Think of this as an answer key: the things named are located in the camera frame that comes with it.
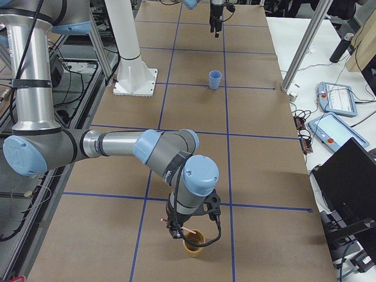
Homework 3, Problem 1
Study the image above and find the far teach pendant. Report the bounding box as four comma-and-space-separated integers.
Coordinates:
317, 82, 358, 117

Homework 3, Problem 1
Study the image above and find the left aluminium frame rail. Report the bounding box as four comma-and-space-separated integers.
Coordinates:
0, 11, 118, 282

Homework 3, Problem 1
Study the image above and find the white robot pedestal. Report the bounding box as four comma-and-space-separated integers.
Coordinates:
105, 0, 158, 97

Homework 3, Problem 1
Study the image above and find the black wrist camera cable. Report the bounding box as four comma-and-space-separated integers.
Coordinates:
172, 152, 221, 248

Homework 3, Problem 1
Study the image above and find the near teach pendant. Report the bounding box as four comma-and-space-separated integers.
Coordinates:
308, 112, 370, 152

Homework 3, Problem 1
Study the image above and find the blue plastic cup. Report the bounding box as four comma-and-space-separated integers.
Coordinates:
209, 70, 222, 90

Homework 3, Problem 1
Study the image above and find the wooden bamboo cup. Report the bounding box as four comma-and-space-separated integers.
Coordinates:
183, 229, 206, 258

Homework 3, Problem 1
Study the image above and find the aluminium frame post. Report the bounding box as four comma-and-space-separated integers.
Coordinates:
281, 0, 333, 93

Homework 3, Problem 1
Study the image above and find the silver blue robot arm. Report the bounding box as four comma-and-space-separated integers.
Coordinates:
1, 1, 221, 240
159, 1, 229, 38

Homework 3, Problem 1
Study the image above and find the black water bottle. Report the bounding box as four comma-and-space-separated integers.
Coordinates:
329, 32, 354, 63

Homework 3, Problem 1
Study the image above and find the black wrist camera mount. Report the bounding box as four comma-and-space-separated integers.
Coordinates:
203, 189, 221, 221

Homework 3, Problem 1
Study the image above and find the teach pendant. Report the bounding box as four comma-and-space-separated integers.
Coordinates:
317, 82, 358, 117
308, 112, 370, 152

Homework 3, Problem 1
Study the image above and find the wooden board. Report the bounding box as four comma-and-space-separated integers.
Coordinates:
345, 10, 375, 72

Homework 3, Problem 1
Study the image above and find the small silver cylinder weight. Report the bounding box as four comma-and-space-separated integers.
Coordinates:
288, 92, 298, 102

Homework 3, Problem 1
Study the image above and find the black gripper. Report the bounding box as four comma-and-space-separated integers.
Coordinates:
165, 201, 193, 239
209, 3, 224, 38

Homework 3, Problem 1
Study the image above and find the black laptop monitor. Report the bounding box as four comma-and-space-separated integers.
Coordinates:
313, 138, 375, 261

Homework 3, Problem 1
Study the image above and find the black orange connector strip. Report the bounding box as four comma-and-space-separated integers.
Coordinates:
293, 116, 313, 155

